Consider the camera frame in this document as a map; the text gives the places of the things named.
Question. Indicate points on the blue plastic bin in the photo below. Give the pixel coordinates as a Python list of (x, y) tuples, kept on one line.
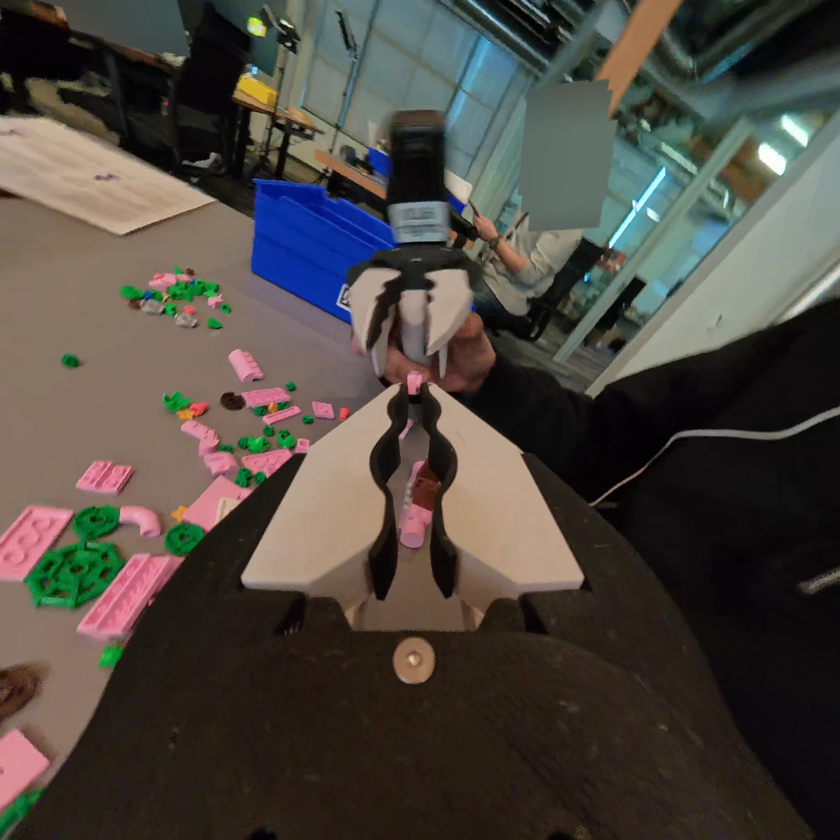
[(308, 249)]

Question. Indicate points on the pile of pink toy bricks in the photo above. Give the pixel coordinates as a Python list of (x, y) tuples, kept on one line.
[(124, 594)]

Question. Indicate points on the person's right forearm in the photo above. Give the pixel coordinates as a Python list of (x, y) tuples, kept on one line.
[(558, 420)]

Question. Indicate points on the cream square toy plate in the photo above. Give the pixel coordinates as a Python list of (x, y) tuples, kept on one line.
[(226, 508)]

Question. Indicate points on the computer monitor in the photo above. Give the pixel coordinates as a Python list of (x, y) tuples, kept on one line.
[(223, 33)]

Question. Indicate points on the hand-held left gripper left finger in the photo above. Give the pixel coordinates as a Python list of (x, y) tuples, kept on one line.
[(308, 525)]

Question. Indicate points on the yellow box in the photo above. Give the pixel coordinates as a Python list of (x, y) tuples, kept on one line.
[(256, 88)]

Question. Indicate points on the blue background bin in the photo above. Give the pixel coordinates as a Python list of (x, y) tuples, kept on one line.
[(377, 161)]

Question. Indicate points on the brown flower toy piece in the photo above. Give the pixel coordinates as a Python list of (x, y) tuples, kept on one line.
[(231, 400)]

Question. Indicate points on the pink curved slope toy brick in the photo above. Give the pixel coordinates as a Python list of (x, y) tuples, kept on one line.
[(245, 365)]

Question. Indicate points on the person's right hand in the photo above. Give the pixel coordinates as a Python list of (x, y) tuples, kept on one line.
[(469, 361)]

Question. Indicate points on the pink brown brick assembly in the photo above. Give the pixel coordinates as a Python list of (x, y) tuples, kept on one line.
[(420, 505)]

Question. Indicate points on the small pink toy brick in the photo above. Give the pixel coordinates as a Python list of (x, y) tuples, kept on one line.
[(413, 382)]

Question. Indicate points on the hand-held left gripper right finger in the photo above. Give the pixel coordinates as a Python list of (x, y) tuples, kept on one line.
[(512, 525)]

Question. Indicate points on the printed paper sheet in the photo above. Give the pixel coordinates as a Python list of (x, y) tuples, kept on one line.
[(85, 177)]

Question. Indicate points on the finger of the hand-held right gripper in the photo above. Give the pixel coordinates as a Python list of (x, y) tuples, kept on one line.
[(454, 308), (367, 302)]

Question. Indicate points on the wooden background desk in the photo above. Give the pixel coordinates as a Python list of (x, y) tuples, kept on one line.
[(282, 121), (348, 172)]

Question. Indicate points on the pile of green toy pieces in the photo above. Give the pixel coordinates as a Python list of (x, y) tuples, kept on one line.
[(170, 292)]

